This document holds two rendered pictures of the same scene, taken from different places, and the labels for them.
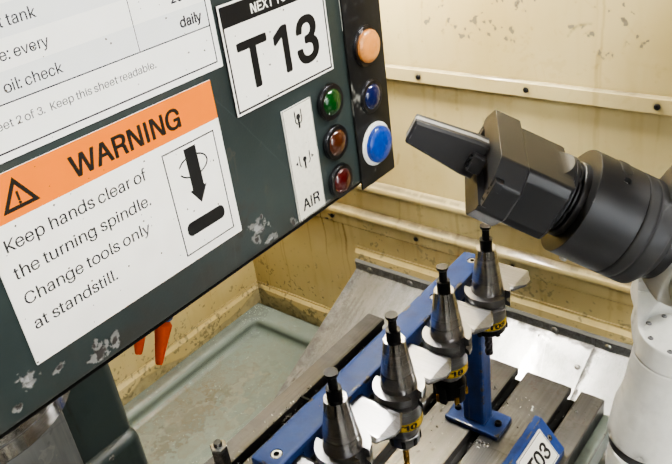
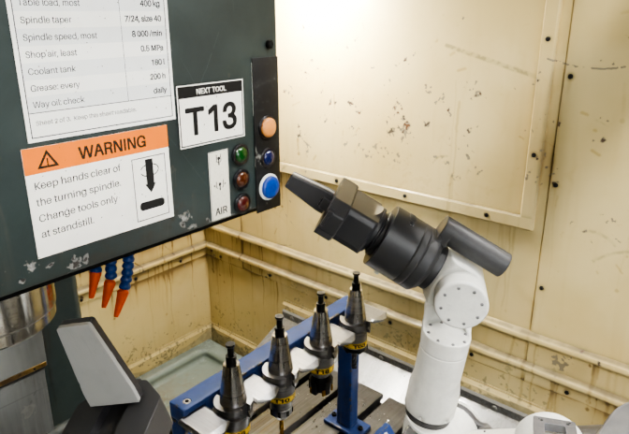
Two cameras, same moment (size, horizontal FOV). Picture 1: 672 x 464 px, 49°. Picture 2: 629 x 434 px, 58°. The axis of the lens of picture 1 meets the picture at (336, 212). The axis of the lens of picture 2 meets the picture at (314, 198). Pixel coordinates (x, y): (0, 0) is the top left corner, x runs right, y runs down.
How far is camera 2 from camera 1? 0.20 m
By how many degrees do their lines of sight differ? 11
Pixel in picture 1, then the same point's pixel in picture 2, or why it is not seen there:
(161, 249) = (123, 213)
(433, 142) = (300, 188)
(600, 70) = (452, 187)
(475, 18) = (375, 145)
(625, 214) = (406, 242)
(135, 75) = (124, 112)
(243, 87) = (186, 133)
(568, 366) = not seen: hidden behind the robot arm
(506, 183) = (335, 212)
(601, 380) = not seen: hidden behind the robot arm
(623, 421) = (412, 391)
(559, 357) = not seen: hidden behind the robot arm
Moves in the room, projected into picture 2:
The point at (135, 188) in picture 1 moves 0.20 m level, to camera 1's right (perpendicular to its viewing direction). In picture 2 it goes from (113, 174) to (310, 172)
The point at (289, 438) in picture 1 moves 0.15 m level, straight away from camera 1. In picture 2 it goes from (197, 393) to (198, 342)
